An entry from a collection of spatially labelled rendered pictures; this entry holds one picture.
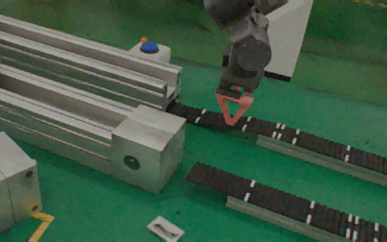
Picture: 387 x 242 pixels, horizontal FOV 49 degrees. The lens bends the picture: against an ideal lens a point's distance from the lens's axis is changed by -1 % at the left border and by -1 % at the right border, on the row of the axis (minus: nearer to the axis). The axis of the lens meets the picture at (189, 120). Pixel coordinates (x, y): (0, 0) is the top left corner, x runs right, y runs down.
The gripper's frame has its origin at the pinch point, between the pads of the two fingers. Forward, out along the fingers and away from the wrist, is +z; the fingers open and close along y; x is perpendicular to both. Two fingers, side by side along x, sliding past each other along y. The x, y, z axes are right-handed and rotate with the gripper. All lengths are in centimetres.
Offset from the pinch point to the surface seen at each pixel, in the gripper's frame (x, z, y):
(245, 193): 7.2, 1.7, 20.1
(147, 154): -8.9, -3.1, 23.3
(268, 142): 7.8, 4.1, 1.6
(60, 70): -38.9, 0.1, 2.7
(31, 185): -21.8, -1.4, 35.4
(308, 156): 16.0, 3.9, 2.5
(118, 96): -24.3, 1.9, 3.5
